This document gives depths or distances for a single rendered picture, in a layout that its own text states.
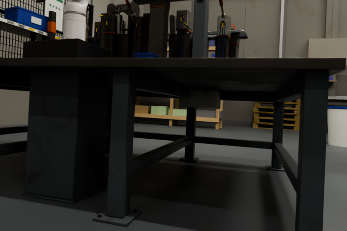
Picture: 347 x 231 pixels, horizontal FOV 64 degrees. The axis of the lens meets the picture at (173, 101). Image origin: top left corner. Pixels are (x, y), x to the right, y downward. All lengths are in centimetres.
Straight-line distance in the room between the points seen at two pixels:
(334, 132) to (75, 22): 428
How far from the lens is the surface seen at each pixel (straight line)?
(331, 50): 895
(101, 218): 133
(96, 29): 208
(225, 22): 175
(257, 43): 911
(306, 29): 931
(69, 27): 167
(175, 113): 692
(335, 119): 504
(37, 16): 244
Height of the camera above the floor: 51
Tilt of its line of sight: 1 degrees up
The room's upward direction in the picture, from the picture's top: 3 degrees clockwise
